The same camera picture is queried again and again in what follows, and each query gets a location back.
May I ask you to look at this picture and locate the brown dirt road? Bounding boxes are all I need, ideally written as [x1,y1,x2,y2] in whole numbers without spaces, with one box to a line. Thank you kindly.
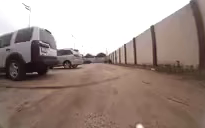
[0,62,205,128]

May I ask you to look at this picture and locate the silver car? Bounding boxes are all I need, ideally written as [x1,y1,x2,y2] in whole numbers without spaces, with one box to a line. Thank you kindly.
[50,47,84,70]

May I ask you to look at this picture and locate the distant trees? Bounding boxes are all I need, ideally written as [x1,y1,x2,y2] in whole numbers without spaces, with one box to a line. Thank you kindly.
[83,52,108,59]

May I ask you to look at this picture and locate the pale panelled wall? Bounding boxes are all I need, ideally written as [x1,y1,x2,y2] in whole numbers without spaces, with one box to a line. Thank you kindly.
[107,0,205,72]

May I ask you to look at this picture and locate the street lamp pole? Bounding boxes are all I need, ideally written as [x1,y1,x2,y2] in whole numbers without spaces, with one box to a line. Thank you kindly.
[21,2,33,28]

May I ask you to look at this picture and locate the white suv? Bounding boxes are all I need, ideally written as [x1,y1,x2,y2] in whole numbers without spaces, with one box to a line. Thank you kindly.
[0,26,59,81]

